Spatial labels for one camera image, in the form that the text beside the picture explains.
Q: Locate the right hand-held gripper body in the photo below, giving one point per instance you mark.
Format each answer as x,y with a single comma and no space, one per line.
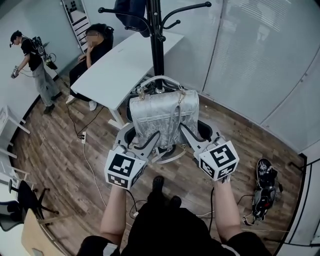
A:
218,160

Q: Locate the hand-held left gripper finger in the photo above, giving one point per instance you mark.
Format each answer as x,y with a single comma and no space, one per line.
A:
147,145
122,133

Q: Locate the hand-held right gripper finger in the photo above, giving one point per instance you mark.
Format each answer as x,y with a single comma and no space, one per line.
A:
191,137
215,130

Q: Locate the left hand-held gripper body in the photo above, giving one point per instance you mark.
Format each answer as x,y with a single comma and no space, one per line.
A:
122,167

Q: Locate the silver grey handbag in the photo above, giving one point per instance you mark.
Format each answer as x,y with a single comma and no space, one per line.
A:
162,115

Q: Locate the black coat rack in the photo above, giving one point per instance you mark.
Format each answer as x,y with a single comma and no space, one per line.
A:
156,45

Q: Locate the person's right forearm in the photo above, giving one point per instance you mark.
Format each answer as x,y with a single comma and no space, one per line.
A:
226,212

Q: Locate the person's left forearm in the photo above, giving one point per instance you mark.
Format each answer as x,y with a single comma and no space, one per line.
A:
113,215

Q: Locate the white power strip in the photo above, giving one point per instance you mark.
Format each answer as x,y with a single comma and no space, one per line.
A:
84,137

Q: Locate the person's black shoe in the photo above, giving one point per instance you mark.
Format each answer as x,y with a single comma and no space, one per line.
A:
175,201
158,183

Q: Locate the black equipment harness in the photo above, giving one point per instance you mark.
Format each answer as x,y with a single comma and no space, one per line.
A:
266,192

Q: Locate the white office desk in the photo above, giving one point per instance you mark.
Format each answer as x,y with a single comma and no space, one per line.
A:
120,67

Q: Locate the person's black clothing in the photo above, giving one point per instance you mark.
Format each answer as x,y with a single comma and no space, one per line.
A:
175,235

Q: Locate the black office chair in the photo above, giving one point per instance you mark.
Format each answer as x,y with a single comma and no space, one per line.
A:
25,200

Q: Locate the light wooden tabletop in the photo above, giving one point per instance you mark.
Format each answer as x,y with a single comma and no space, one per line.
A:
37,237

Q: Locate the dark hanging bag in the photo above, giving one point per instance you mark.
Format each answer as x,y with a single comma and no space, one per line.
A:
133,17

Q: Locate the white drawer cabinet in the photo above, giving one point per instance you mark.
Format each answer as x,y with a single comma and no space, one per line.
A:
76,22

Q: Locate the black metal frame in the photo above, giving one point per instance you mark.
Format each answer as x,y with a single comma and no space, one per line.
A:
303,190

